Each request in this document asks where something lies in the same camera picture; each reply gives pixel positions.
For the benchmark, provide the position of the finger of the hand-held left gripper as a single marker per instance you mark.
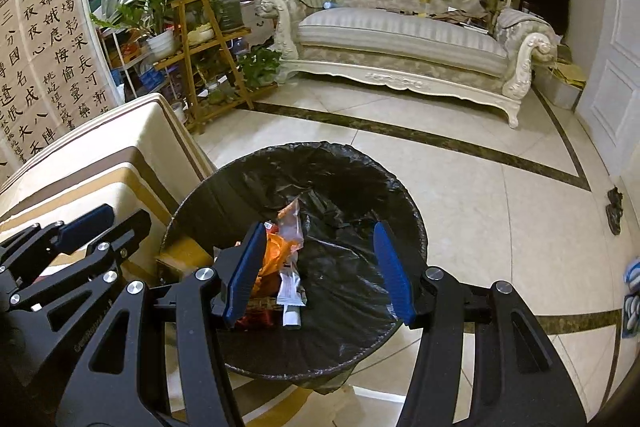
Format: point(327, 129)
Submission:
point(130, 229)
point(87, 222)

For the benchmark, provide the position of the small leafy floor plant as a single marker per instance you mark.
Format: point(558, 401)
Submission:
point(260, 67)

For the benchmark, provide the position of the metal storage rack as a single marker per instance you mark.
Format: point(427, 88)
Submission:
point(132, 67)

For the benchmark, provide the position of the calligraphy wall scroll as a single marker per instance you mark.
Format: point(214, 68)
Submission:
point(45, 32)

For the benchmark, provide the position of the cardboard box with yellow papers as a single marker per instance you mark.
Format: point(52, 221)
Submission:
point(562, 94)

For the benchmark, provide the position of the potted plant in white pot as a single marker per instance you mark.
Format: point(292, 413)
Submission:
point(161, 44)

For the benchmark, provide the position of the pile of papers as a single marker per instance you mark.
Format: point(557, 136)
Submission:
point(450, 18)

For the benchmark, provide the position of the yellow bowl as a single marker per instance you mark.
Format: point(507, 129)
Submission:
point(200, 33)

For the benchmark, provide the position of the orange wrapper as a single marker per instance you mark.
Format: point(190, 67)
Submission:
point(277, 252)

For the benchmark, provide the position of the bin with black bag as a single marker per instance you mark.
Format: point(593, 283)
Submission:
point(340, 287)

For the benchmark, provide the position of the dark red wrapper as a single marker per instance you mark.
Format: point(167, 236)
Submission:
point(255, 318)

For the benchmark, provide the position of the wooden plant stand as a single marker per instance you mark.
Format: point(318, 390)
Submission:
point(184, 37)

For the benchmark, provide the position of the white panel door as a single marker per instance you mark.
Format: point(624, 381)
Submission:
point(607, 92)

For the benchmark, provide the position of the white tube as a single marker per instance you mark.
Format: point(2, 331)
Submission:
point(292, 302)

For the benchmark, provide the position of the dark shoes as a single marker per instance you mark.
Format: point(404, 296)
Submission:
point(614, 212)

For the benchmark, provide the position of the striped tablecloth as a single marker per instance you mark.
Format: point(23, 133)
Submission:
point(125, 127)

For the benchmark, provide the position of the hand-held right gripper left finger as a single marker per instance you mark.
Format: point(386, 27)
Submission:
point(247, 272)

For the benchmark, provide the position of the blue and white slipper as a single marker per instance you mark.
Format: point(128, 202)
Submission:
point(632, 314)
point(632, 272)

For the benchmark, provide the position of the orange and white packet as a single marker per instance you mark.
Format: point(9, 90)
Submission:
point(291, 224)

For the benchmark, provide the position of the ornate cream sofa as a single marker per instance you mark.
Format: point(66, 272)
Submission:
point(400, 37)

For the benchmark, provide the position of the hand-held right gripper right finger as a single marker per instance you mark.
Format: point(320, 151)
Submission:
point(397, 272)

